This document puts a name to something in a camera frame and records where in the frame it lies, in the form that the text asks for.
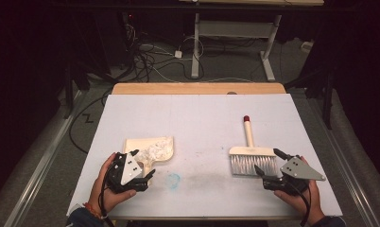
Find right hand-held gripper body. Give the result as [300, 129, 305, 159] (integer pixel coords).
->
[262, 156, 326, 196]

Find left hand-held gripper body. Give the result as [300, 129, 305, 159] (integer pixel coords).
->
[108, 151, 148, 194]

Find cream plastic dustpan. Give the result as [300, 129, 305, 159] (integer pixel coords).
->
[121, 135, 175, 187]

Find pile of white paper shreds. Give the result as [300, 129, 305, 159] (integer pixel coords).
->
[137, 138, 174, 163]

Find cream hand brush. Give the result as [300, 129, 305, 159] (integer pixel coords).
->
[228, 114, 279, 177]

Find person's right hand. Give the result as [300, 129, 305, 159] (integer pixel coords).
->
[273, 155, 326, 227]

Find person's left hand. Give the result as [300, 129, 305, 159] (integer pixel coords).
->
[88, 151, 137, 216]

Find white board sheet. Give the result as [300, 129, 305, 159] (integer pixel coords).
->
[66, 94, 343, 220]

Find wooden table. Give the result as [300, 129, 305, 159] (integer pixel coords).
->
[111, 82, 287, 96]

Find black stand leg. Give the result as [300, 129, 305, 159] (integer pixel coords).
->
[62, 61, 77, 120]

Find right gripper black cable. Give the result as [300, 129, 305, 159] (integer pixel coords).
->
[286, 182, 313, 227]

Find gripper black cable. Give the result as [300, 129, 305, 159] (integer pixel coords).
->
[97, 162, 116, 227]
[286, 182, 313, 227]

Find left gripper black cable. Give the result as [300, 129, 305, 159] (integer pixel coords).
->
[97, 162, 116, 227]

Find orange bead bracelet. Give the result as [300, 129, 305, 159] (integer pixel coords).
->
[83, 201, 108, 220]

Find metal floor rail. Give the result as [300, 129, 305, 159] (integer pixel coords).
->
[3, 89, 87, 227]
[304, 94, 380, 227]

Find black floor cable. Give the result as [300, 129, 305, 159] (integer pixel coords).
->
[68, 94, 114, 155]

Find tangle of floor cables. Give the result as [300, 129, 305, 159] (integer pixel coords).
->
[123, 12, 206, 83]

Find white metal desk frame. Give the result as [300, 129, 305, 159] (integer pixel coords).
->
[178, 0, 325, 82]

